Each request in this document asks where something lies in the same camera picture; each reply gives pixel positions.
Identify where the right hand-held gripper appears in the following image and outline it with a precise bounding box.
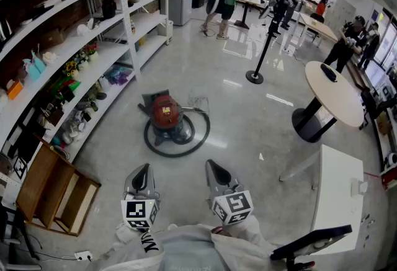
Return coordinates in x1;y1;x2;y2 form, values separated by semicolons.
205;159;254;226

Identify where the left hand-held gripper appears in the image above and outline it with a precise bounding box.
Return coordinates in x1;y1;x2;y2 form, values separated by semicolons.
120;163;161;233

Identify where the red vacuum cleaner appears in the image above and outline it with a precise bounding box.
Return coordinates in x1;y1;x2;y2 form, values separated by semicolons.
148;94;196;146

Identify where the person's right forearm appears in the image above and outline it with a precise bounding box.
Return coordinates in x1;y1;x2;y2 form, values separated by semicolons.
210;215;279;254

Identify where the person's left forearm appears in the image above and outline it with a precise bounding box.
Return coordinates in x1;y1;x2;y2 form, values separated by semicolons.
114;221;164;254

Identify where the person's torso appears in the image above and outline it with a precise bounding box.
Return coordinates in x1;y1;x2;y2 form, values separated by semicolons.
83;223;280;271

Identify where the white power strip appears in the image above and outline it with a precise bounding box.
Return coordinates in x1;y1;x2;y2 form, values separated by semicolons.
74;250;94;262

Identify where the wooden rack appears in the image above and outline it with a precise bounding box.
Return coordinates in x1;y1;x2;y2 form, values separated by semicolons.
15;135;102;238

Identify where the black flat screen device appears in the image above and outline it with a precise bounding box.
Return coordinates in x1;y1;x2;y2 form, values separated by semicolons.
269;224;354;262

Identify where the black coat stand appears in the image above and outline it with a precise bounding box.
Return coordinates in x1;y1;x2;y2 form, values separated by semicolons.
245;0;300;85

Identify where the purple plastic bag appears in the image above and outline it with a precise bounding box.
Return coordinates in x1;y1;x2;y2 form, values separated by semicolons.
104;64;133;87

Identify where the white rectangular table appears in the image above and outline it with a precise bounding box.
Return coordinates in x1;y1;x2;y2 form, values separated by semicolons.
278;143;365;256

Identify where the green plastic basket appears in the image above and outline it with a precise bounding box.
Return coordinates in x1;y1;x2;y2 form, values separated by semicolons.
50;76;81;100

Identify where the sunflower pot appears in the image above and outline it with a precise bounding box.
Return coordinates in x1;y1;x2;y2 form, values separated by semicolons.
63;60;80;81

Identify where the white flower pot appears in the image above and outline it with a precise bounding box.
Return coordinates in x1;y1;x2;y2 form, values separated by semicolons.
74;50;90;71

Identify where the wide white metal shelf unit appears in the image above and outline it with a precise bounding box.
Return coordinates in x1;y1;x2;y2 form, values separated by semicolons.
0;0;137;177

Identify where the small white flat item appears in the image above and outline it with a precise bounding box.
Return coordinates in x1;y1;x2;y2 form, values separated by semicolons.
350;177;369;197

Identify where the red flower pot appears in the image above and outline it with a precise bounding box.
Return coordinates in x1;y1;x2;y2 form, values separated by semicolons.
83;42;100;63

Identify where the round beige table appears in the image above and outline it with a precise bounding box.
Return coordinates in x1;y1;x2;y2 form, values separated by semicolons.
291;60;365;144

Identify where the black handheld device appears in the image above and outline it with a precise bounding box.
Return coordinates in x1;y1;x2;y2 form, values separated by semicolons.
319;63;339;83

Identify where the white flower-shaped bowl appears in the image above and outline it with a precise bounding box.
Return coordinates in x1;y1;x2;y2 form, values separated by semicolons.
42;51;59;66

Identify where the teal spray bottle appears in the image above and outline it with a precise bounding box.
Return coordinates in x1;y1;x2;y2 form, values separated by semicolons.
22;57;42;82
30;50;47;74

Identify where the orange box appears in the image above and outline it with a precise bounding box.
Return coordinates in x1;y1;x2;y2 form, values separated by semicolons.
6;79;24;100

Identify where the white waste bin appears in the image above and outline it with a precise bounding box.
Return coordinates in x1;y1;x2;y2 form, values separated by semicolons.
157;19;174;37

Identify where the red box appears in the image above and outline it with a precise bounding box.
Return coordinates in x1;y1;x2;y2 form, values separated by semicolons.
381;170;397;192

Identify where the brown cardboard box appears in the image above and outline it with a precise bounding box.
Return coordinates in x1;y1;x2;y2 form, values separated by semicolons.
39;27;66;51

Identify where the white round device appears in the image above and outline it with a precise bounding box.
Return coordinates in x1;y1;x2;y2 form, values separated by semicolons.
383;152;397;172

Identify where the black round jug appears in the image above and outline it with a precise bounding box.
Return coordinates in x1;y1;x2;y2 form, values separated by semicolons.
101;0;117;20

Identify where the long beige table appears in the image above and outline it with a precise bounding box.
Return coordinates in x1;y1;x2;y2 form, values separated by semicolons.
296;11;339;48

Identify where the black vacuum hose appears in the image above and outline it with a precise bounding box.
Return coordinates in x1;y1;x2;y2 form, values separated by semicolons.
143;105;211;158

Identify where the grey tangled power cable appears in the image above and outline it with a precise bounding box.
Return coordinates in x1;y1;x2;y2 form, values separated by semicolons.
187;92;210;109

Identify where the black pedestal table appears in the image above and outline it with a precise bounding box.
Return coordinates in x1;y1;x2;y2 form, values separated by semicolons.
233;0;268;30

